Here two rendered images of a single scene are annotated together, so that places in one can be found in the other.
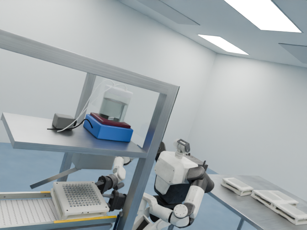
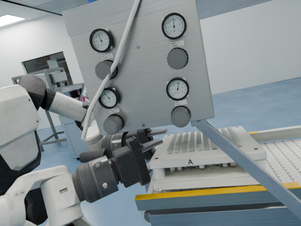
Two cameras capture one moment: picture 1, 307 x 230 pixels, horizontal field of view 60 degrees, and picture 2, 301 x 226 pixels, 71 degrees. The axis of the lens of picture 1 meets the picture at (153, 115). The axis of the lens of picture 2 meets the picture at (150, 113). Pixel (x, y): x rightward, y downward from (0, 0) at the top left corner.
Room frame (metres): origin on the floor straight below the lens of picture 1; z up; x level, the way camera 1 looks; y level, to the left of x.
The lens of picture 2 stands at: (1.75, 0.58, 1.27)
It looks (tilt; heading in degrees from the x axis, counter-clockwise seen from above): 14 degrees down; 233
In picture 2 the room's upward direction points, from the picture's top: 13 degrees counter-clockwise
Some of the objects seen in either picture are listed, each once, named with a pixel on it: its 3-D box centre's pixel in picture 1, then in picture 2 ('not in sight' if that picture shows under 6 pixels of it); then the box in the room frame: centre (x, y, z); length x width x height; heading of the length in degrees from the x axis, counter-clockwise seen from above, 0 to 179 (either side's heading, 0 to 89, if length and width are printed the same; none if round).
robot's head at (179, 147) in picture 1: (180, 147); not in sight; (1.75, -0.24, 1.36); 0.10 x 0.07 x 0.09; 39
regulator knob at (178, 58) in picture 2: not in sight; (176, 55); (1.50, 0.35, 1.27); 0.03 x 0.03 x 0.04; 39
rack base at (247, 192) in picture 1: (236, 188); not in sight; (2.70, -1.07, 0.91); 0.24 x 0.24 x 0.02; 45
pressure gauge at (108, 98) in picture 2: not in sight; (109, 97); (1.58, 0.24, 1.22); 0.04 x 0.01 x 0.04; 129
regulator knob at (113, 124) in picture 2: not in sight; (112, 122); (1.59, 0.24, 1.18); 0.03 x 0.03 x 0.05; 39
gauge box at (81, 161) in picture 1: (96, 149); (146, 71); (1.49, 0.26, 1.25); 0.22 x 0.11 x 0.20; 129
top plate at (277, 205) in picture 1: (292, 210); not in sight; (2.41, -1.52, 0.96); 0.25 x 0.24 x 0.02; 35
